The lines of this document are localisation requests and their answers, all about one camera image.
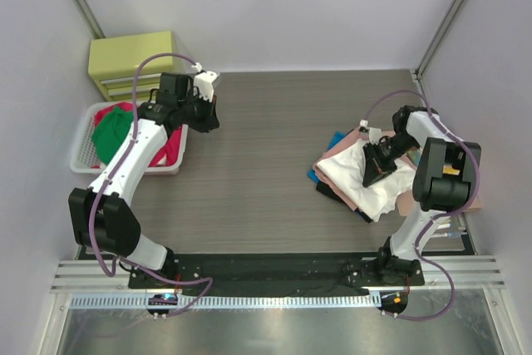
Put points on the pink t shirt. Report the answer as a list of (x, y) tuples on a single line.
[(341, 169)]

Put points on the yellow picture book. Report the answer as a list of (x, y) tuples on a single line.
[(414, 155)]

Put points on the red t shirt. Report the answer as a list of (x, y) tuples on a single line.
[(166, 153)]

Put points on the yellow-green drawer box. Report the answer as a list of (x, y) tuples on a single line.
[(113, 62)]

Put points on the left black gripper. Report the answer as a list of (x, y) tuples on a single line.
[(206, 115)]

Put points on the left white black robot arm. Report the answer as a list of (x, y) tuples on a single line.
[(101, 214)]

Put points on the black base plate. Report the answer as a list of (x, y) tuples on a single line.
[(297, 275)]

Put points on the white slotted cable duct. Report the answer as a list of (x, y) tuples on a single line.
[(153, 301)]

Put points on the dark blue marker pen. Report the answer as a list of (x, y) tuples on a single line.
[(446, 235)]

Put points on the black t shirt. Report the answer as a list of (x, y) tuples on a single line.
[(325, 190)]

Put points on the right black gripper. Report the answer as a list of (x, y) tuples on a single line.
[(381, 160)]

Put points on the brown cardboard sheet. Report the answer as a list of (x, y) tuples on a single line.
[(405, 201)]

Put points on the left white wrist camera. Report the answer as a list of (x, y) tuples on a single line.
[(205, 82)]

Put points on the green t shirt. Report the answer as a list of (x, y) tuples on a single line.
[(112, 125)]

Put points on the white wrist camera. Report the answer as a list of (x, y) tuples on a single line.
[(205, 82), (371, 134)]

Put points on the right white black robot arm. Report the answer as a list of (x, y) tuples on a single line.
[(446, 183)]

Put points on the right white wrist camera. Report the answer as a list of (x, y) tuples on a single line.
[(371, 134)]

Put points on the blue t shirt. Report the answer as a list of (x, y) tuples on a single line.
[(338, 136)]

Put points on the white plastic basket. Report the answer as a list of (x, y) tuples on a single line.
[(84, 159)]

